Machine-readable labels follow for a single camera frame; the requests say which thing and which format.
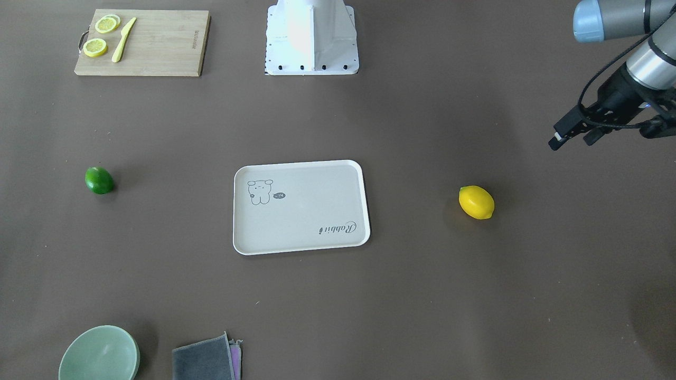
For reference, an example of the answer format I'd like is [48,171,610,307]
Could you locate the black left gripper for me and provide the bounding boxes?
[548,66,675,151]

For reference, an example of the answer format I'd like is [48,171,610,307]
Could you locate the yellow lemon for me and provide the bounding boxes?
[458,185,495,220]

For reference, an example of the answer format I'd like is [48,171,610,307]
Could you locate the green lime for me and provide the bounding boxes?
[84,167,115,195]

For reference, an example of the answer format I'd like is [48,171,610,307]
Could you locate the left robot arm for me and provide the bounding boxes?
[548,1,675,151]

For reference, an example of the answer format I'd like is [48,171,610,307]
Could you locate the white rabbit tray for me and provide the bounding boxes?
[232,159,370,255]

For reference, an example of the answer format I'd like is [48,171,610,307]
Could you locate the pink cloth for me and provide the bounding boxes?
[229,339,243,380]

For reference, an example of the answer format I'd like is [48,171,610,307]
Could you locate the grey folded cloth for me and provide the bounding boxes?
[172,332,238,379]

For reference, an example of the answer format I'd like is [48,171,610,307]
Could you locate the yellow plastic knife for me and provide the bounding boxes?
[111,17,137,63]

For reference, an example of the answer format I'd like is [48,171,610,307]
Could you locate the bamboo cutting board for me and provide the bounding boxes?
[74,8,211,77]

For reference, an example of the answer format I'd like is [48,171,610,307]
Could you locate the upper lemon slice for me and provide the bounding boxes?
[95,14,121,34]

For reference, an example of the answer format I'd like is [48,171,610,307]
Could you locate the lemon slice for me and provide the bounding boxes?
[95,14,121,34]
[81,38,108,58]

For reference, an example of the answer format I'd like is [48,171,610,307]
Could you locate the lower lemon slice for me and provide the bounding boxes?
[81,38,108,58]

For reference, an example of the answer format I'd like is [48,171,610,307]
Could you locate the pale green bowl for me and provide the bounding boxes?
[58,325,140,379]

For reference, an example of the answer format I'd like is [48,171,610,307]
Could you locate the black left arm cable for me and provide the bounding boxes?
[577,0,676,130]

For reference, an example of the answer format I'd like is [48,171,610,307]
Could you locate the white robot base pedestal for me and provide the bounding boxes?
[264,1,360,75]

